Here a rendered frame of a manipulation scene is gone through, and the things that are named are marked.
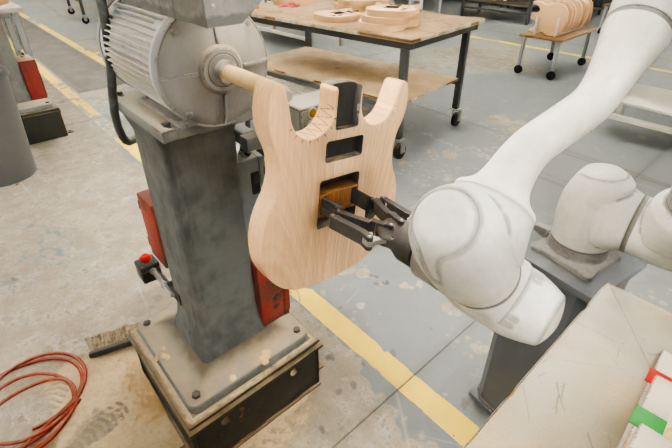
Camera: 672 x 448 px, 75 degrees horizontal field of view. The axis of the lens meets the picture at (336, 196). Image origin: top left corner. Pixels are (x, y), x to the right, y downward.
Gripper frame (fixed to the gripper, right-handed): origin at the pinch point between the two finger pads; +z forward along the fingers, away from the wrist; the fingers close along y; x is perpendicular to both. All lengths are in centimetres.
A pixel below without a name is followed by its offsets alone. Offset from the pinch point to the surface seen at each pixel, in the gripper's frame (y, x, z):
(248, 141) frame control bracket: 4.4, -1.3, 39.4
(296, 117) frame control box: 13.2, 6.1, 31.2
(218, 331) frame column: -3, -67, 47
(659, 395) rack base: 3, -4, -54
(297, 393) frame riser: 21, -100, 33
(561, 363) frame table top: 8.6, -12.0, -42.2
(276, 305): 18, -65, 45
